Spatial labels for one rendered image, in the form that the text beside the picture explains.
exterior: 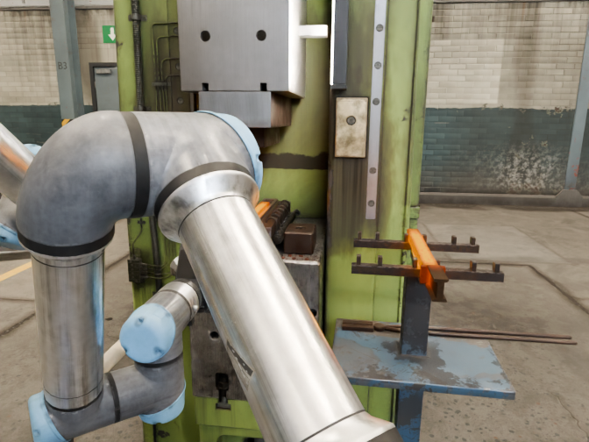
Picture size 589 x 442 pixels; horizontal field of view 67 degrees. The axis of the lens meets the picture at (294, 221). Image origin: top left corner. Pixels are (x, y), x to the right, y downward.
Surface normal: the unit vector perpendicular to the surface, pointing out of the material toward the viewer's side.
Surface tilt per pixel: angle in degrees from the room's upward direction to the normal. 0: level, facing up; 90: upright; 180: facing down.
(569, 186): 90
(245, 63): 90
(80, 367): 112
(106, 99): 90
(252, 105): 90
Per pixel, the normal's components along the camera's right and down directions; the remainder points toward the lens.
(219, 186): 0.53, 0.08
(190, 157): 0.00, -0.55
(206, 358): -0.12, 0.22
